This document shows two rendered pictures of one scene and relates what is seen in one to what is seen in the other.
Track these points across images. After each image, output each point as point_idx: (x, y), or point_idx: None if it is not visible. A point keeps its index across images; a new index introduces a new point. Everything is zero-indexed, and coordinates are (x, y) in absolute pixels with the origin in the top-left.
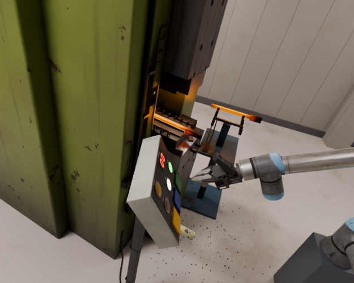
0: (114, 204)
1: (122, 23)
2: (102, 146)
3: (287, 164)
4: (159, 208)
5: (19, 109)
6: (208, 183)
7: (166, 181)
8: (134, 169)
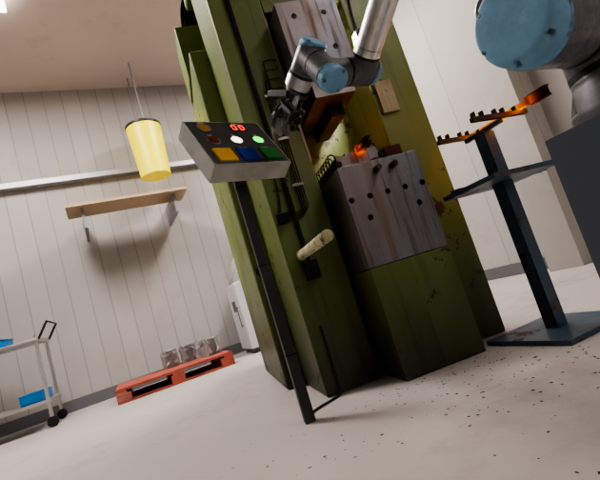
0: (285, 262)
1: (226, 70)
2: (258, 189)
3: (355, 44)
4: (192, 131)
5: (230, 205)
6: (280, 126)
7: (230, 135)
8: (289, 203)
